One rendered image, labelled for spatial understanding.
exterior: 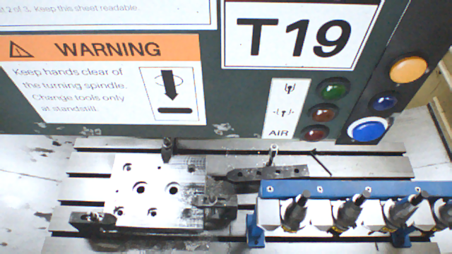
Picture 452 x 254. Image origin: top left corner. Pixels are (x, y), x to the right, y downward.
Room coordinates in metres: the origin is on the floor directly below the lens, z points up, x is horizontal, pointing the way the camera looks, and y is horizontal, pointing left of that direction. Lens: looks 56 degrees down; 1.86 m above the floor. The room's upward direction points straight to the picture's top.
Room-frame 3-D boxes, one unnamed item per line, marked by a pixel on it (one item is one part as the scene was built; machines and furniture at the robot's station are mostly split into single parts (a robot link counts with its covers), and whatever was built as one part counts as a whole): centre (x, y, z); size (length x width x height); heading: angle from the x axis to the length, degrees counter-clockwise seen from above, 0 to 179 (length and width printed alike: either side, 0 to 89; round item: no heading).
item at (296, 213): (0.22, -0.15, 1.26); 0.04 x 0.04 x 0.07
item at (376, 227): (0.21, -0.31, 1.21); 0.07 x 0.05 x 0.01; 179
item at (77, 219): (0.28, 0.37, 0.97); 0.13 x 0.03 x 0.15; 89
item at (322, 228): (0.22, -0.20, 1.21); 0.07 x 0.05 x 0.01; 179
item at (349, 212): (0.22, -0.26, 1.26); 0.04 x 0.04 x 0.07
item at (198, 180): (0.37, 0.20, 0.97); 0.29 x 0.23 x 0.05; 89
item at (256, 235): (0.27, -0.09, 1.05); 0.10 x 0.05 x 0.30; 179
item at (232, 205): (0.33, 0.03, 0.97); 0.13 x 0.03 x 0.15; 89
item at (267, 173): (0.44, -0.14, 0.93); 0.26 x 0.05 x 0.06; 94
